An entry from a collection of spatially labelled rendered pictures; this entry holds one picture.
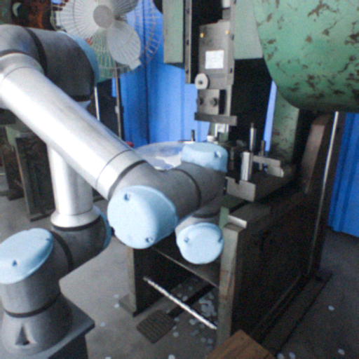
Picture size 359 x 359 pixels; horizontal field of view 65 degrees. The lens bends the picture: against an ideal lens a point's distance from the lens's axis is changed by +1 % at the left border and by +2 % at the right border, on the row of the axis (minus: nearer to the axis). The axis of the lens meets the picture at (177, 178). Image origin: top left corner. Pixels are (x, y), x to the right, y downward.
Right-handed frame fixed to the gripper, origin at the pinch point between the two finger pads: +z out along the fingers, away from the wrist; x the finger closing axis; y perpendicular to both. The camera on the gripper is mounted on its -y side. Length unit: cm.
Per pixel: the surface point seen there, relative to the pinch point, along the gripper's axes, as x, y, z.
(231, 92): -18.7, -18.6, 19.5
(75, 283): 79, 48, 49
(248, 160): -0.3, -21.3, 5.8
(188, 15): -41, -6, 31
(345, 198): 54, -120, 77
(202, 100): -15.8, -10.3, 24.4
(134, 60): -28, 12, 94
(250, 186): 7.5, -21.8, 3.2
